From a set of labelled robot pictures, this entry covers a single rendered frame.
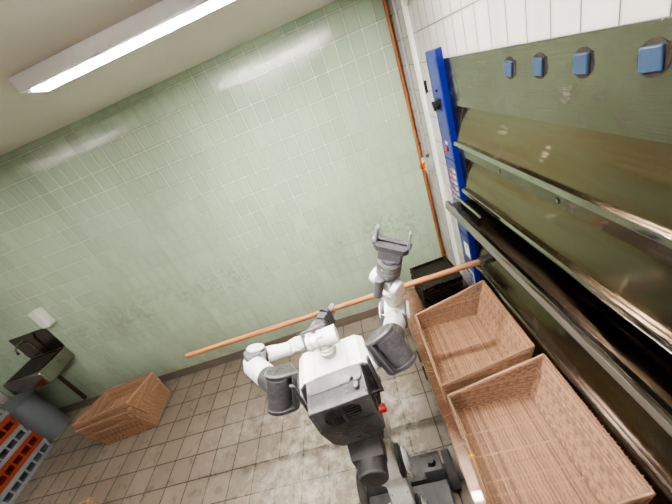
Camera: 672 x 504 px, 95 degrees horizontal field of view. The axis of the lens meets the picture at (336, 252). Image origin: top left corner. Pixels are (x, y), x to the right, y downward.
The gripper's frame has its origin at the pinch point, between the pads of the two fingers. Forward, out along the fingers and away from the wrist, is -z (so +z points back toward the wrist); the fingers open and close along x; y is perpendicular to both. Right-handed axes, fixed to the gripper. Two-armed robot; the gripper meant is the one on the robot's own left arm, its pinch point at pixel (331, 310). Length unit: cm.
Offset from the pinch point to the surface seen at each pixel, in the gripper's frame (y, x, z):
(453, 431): 56, 62, 13
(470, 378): 62, 46, -8
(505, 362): 77, 41, -18
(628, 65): 111, -83, 0
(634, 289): 115, -32, 7
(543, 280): 95, -21, -8
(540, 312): 92, 16, -30
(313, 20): -31, -136, -125
